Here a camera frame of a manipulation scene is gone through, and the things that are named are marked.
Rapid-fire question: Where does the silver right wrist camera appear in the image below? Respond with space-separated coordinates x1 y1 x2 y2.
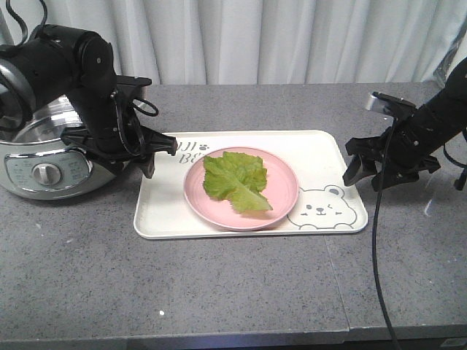
365 92 417 120

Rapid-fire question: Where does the white pleated curtain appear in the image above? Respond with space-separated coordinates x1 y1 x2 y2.
12 1 466 85

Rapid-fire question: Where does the green lettuce leaf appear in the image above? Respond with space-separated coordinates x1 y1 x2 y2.
203 151 273 213

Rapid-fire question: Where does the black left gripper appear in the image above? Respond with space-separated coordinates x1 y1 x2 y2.
61 74 178 179

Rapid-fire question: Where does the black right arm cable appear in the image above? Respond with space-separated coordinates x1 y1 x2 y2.
371 120 404 350

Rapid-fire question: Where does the cream bear print tray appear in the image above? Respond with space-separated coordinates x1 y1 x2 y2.
134 130 368 239

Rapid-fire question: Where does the pale green electric cooking pot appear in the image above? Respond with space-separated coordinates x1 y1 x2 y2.
1 96 129 201

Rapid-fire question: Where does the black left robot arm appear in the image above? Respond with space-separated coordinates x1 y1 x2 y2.
1 25 177 178

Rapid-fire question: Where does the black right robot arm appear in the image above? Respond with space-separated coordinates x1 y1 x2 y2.
343 60 466 191

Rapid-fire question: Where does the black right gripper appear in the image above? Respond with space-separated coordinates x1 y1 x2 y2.
342 105 441 190

